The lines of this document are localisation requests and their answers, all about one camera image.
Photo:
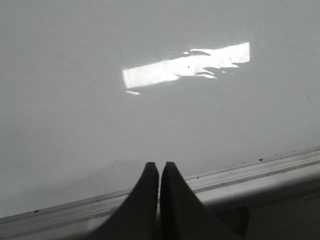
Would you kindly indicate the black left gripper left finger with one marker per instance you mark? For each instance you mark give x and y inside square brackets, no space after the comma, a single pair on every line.
[135,218]

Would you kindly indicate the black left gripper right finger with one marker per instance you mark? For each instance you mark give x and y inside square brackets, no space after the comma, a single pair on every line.
[184,217]

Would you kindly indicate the white whiteboard with aluminium frame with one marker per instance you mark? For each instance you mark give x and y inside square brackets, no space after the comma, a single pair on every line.
[91,90]

